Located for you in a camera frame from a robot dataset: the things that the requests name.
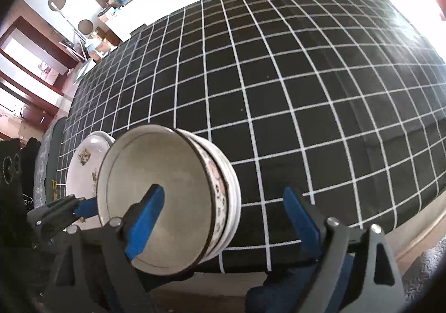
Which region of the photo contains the person's leg in blue jeans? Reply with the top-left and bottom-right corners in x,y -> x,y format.
246,254 -> 352,313

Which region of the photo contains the black cushion with cat face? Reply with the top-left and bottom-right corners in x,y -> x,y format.
0,137 -> 42,247

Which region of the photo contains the grey floral chair cushion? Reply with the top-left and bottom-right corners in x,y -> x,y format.
33,117 -> 67,209

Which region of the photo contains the leaning glass pane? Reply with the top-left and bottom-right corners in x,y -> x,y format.
74,57 -> 96,85

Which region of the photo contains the brown wooden door frame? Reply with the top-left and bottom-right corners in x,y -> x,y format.
0,16 -> 78,133

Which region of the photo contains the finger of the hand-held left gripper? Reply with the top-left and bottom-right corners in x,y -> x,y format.
27,195 -> 99,241

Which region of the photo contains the white ceramic bowl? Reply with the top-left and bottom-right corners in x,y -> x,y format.
190,132 -> 242,258

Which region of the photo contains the white plate with floral print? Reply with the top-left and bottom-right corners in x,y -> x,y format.
66,132 -> 114,230

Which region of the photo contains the black white checked tablecloth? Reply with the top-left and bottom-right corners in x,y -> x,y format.
56,0 -> 446,273

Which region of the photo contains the large white bowl red pattern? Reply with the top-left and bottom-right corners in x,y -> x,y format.
174,128 -> 231,260

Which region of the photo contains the small cream bowl grey outside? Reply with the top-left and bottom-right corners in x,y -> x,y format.
96,125 -> 218,277

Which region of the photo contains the dark cloth with yellow print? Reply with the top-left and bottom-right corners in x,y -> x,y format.
45,118 -> 70,202

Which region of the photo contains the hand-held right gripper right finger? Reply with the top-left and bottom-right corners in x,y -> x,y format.
283,187 -> 408,313

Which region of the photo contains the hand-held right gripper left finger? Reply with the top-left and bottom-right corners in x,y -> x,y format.
43,184 -> 165,313

